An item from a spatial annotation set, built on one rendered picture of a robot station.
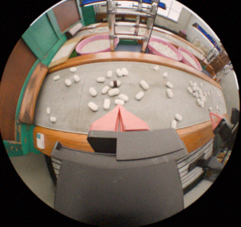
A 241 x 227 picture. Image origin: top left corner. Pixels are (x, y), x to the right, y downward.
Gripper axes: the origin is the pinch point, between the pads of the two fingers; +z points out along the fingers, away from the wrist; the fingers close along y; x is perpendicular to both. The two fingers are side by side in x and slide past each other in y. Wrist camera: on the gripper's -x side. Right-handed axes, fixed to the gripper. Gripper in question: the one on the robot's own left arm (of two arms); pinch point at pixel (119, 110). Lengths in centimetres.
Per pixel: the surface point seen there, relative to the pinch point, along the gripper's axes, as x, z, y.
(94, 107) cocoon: 5.8, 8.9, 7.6
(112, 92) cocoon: 2.6, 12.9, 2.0
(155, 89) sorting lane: 2.5, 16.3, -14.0
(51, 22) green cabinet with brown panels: -46, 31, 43
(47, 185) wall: 122, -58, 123
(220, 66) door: -112, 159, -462
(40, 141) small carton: 12.7, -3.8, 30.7
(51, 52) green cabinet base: -21, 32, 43
